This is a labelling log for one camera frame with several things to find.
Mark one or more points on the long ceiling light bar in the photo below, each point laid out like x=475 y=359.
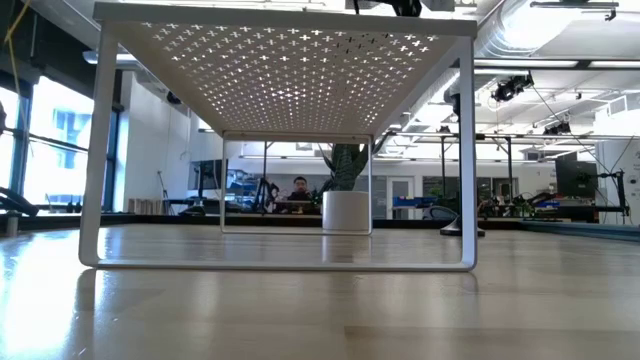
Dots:
x=525 y=63

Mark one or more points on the white perforated metal shelf riser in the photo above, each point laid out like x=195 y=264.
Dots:
x=280 y=75

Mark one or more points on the green snake plant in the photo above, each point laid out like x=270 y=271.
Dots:
x=346 y=165

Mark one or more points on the ceiling track light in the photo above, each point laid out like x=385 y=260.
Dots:
x=575 y=4

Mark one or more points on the white door with window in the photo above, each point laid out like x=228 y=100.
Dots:
x=400 y=197

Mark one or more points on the blue storage bin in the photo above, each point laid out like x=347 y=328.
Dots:
x=412 y=201

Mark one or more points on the grey chair backrest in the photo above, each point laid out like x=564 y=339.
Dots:
x=440 y=212

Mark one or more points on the person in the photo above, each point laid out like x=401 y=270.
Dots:
x=300 y=190

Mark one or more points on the white cylindrical plant pot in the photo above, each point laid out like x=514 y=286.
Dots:
x=346 y=210

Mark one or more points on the black tripod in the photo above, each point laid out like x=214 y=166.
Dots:
x=262 y=195

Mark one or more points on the black computer monitor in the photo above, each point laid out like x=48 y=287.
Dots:
x=576 y=179

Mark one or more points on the black slanted bar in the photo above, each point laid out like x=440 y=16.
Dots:
x=17 y=201

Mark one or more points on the silver ventilation duct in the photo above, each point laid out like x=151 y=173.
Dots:
x=500 y=35

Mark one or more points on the black ceiling camera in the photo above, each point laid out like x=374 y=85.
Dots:
x=511 y=87
x=557 y=129

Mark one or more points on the black metal rig frame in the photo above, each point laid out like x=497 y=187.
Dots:
x=509 y=165

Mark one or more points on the dark wall monitor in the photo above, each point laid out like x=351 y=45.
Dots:
x=207 y=175

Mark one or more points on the grey metal post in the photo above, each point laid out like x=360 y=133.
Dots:
x=12 y=225

